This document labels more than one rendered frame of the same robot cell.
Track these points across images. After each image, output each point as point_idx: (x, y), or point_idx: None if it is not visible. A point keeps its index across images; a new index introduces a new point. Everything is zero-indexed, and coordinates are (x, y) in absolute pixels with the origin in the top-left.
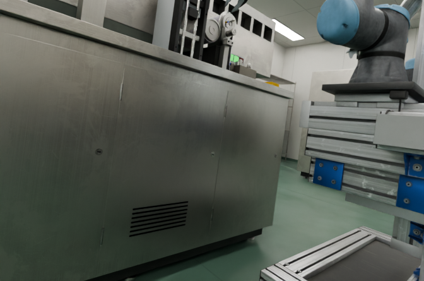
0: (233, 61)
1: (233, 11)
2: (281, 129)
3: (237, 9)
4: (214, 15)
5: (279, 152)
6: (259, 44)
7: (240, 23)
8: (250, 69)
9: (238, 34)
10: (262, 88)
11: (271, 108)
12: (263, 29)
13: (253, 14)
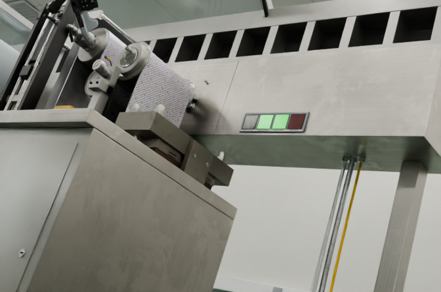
0: (272, 128)
1: (85, 39)
2: (53, 193)
3: (82, 32)
4: (237, 60)
5: (35, 248)
6: (370, 63)
7: (306, 44)
8: (140, 112)
9: (295, 69)
10: (15, 121)
11: (41, 153)
12: (393, 24)
13: (354, 8)
